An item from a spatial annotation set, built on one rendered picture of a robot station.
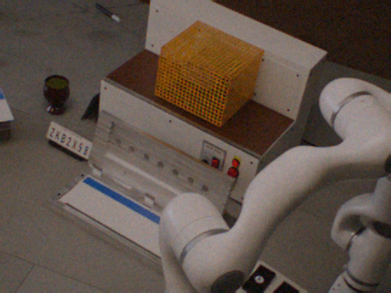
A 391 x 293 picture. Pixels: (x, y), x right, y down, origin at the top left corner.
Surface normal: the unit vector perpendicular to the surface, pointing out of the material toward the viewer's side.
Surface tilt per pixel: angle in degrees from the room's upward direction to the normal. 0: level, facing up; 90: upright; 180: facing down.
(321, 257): 0
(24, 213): 0
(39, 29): 0
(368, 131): 37
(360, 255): 78
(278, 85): 90
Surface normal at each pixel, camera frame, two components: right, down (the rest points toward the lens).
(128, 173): -0.47, 0.30
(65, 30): 0.14, -0.76
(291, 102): -0.53, 0.49
